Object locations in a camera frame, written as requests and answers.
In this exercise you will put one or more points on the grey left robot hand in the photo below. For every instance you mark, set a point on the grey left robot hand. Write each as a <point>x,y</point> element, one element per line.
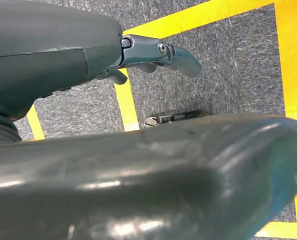
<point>51,49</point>

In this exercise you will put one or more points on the yellow floor tape strip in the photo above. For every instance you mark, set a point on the yellow floor tape strip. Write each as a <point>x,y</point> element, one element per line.
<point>36,124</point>

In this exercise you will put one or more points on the yellow floor tape square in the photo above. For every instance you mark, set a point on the yellow floor tape square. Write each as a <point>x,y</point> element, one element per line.
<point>290,66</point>

